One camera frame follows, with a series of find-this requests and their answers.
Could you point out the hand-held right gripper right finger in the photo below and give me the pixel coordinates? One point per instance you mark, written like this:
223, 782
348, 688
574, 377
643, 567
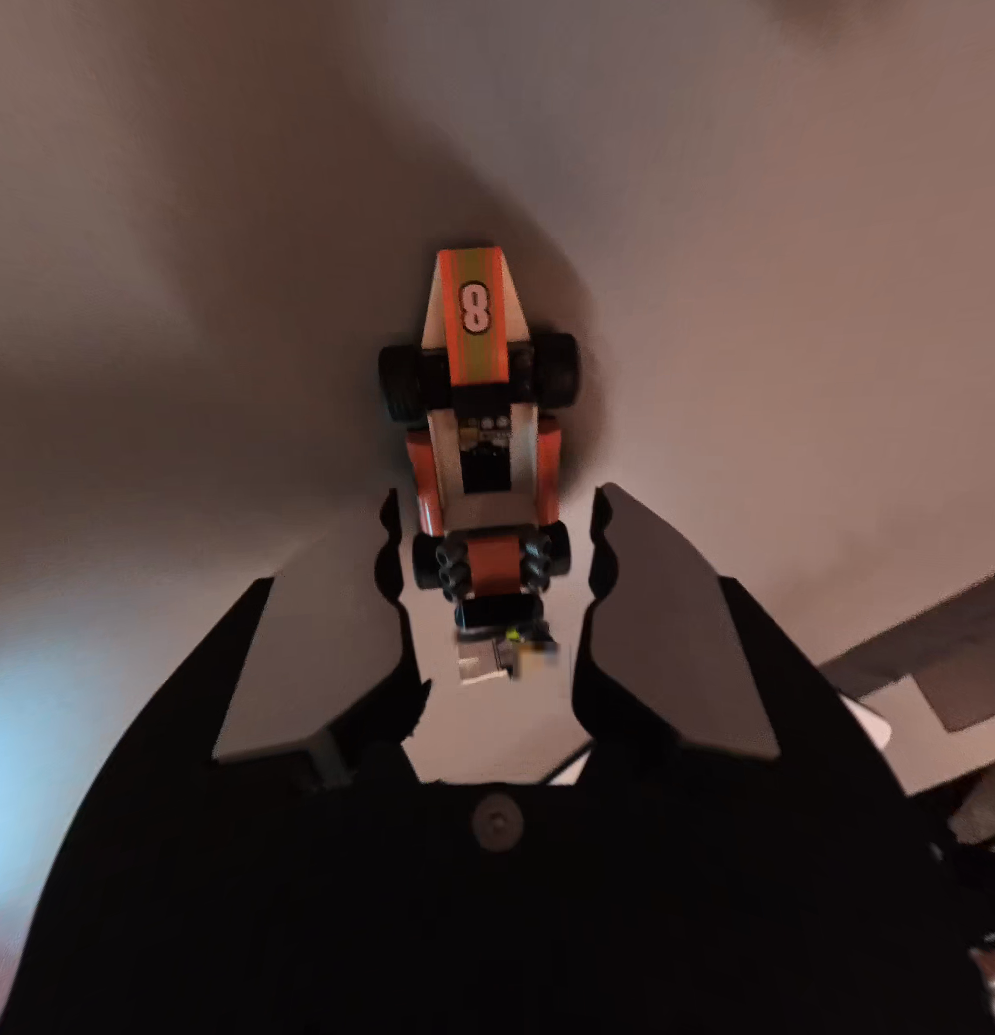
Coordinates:
676, 647

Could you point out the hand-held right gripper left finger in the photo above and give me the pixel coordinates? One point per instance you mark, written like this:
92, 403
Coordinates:
328, 647

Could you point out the orange lego race car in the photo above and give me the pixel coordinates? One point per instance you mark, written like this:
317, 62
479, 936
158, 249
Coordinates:
473, 308

